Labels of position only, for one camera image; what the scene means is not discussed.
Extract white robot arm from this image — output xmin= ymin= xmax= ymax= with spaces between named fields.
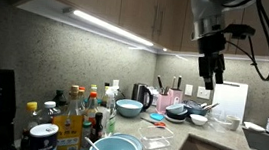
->
xmin=190 ymin=0 xmax=256 ymax=90

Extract white mug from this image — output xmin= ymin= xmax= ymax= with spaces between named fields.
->
xmin=226 ymin=115 xmax=240 ymax=131

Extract dark soy sauce bottle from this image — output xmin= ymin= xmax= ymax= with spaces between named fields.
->
xmin=91 ymin=112 xmax=103 ymax=142

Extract green label spray bottle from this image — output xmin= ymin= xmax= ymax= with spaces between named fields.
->
xmin=105 ymin=87 xmax=117 ymax=137

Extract small white bowl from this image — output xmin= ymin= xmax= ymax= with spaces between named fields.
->
xmin=190 ymin=114 xmax=208 ymax=125

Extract stacked dark bowls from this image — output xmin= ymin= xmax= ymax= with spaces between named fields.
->
xmin=165 ymin=104 xmax=188 ymax=123

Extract clear lunch box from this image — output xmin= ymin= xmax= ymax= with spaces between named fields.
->
xmin=138 ymin=125 xmax=174 ymax=150

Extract small blue lid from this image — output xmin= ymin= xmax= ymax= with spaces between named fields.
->
xmin=149 ymin=113 xmax=164 ymax=121

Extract pink utensil holder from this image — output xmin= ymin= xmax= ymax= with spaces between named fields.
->
xmin=156 ymin=94 xmax=170 ymax=114

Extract kitchen sink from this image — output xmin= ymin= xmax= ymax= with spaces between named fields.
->
xmin=242 ymin=128 xmax=269 ymax=150

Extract light blue back bowl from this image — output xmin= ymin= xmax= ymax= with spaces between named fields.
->
xmin=116 ymin=99 xmax=143 ymax=118

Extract orange handled scissors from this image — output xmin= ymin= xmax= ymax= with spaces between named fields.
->
xmin=141 ymin=117 xmax=166 ymax=128

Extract black electric kettle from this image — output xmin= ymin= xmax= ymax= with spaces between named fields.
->
xmin=131 ymin=83 xmax=153 ymax=111

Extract dark blue salt canister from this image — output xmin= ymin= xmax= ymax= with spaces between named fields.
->
xmin=29 ymin=123 xmax=59 ymax=150

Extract dark blue covered pot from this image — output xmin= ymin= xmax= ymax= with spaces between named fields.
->
xmin=183 ymin=100 xmax=207 ymax=116

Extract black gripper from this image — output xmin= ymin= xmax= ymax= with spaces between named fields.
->
xmin=197 ymin=32 xmax=226 ymax=90

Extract white cutting board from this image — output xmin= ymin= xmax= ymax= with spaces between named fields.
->
xmin=211 ymin=81 xmax=249 ymax=120

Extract orange cap sauce bottle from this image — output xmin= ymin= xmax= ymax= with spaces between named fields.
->
xmin=85 ymin=92 xmax=98 ymax=126

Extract yellow cap bottle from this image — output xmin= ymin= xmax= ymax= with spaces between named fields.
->
xmin=20 ymin=101 xmax=38 ymax=150

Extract yellow label oil bottle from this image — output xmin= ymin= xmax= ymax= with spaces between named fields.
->
xmin=53 ymin=85 xmax=85 ymax=150

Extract pink knife block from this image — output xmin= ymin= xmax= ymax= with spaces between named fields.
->
xmin=169 ymin=76 xmax=183 ymax=104

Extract under cabinet light strip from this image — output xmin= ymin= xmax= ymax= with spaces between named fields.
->
xmin=73 ymin=9 xmax=154 ymax=47

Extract white wall outlet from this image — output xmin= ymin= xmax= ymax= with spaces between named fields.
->
xmin=197 ymin=86 xmax=210 ymax=100

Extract white cap clear bottle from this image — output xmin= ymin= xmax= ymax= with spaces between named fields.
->
xmin=38 ymin=101 xmax=61 ymax=124

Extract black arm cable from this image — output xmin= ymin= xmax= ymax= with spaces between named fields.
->
xmin=214 ymin=0 xmax=269 ymax=82

